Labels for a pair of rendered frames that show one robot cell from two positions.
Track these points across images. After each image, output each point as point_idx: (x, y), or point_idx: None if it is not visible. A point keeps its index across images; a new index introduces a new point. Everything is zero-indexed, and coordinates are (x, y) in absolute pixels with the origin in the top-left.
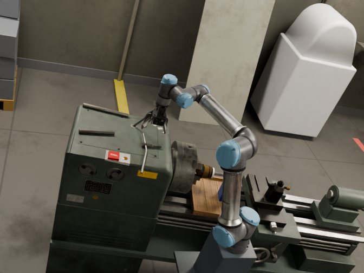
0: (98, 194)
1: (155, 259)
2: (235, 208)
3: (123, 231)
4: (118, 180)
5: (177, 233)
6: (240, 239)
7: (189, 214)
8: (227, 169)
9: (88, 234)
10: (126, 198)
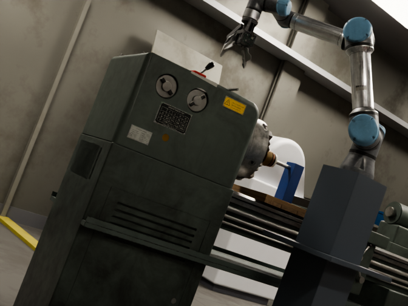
0: (170, 131)
1: (224, 268)
2: (371, 92)
3: (187, 210)
4: (198, 112)
5: (227, 261)
6: (379, 138)
7: (259, 204)
8: (360, 43)
9: (138, 213)
10: (203, 144)
